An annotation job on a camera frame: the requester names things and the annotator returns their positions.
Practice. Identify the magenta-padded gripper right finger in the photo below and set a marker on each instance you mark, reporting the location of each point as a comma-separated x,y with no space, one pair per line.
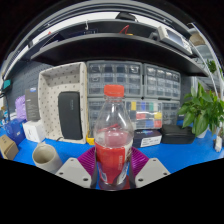
153,171

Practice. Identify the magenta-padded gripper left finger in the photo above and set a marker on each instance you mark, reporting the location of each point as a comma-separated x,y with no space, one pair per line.
72,171

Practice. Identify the clear bottle with red label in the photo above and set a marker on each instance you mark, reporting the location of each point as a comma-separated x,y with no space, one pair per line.
112,160

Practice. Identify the white and grey mug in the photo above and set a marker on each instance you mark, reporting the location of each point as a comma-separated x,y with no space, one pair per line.
46,160

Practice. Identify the black box with white label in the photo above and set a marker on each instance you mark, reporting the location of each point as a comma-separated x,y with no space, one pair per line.
148,138

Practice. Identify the yellow multimeter with red leads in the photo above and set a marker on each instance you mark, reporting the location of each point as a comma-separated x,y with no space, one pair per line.
90,140

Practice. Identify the flat black case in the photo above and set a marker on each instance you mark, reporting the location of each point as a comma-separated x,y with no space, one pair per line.
178,134

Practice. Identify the white carton box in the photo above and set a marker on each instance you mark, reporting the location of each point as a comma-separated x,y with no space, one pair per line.
34,130

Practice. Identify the black zip pouch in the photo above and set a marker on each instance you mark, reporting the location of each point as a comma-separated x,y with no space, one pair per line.
70,115

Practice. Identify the clear organizer with coloured parts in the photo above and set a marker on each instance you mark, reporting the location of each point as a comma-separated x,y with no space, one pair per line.
145,115

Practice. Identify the grey small-parts drawer cabinet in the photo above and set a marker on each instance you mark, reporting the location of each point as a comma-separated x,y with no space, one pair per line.
115,75
162,81
92,115
170,111

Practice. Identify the white dotted fabric tray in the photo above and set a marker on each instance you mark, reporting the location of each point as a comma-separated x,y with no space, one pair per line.
50,106

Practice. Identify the brown cardboard box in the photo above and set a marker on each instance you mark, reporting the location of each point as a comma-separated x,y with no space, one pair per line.
8,146

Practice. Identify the blue carton box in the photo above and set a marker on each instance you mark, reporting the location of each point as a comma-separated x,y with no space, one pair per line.
15,131

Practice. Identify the green potted plant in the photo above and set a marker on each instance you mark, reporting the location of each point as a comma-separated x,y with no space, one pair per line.
200,111

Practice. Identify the dark grey upright box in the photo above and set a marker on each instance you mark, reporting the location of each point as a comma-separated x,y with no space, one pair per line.
32,105

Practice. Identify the black overhead shelf unit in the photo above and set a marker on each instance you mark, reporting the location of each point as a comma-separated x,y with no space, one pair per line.
110,48

